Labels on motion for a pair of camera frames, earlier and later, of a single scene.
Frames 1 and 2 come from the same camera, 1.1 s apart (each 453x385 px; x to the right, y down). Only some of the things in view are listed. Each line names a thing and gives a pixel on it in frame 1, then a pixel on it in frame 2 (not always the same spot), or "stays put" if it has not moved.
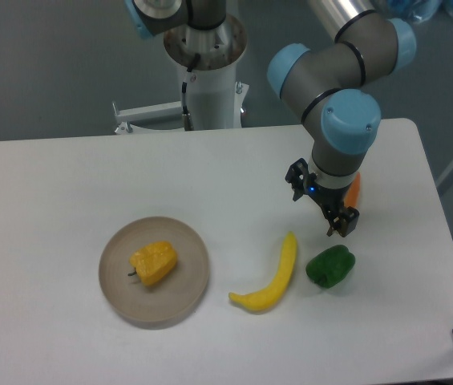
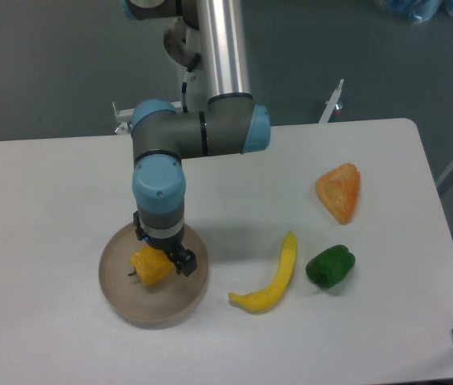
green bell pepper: (329, 266) stays put
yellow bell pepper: (153, 261) stays put
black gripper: (331, 199) → (184, 259)
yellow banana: (261, 298) stays put
